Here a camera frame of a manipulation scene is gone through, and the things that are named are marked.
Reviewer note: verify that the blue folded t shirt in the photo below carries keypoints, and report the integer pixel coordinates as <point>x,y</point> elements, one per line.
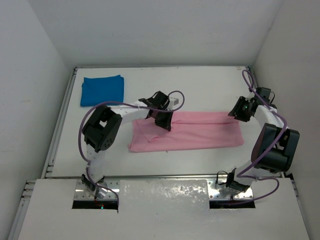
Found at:
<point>102,89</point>

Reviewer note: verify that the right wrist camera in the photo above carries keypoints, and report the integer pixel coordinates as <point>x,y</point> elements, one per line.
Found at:
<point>265,93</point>

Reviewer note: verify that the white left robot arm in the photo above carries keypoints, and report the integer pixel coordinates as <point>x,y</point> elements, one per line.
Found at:
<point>99,128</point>

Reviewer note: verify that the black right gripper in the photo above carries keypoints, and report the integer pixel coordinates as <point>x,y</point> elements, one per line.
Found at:
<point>236,111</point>

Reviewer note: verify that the pink t shirt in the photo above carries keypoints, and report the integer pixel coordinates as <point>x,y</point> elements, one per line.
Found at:
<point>190,130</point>

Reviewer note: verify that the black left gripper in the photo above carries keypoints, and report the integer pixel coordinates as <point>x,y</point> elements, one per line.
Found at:
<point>162,116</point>

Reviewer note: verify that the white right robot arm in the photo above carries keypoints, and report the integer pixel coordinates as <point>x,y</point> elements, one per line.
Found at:
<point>274,149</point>

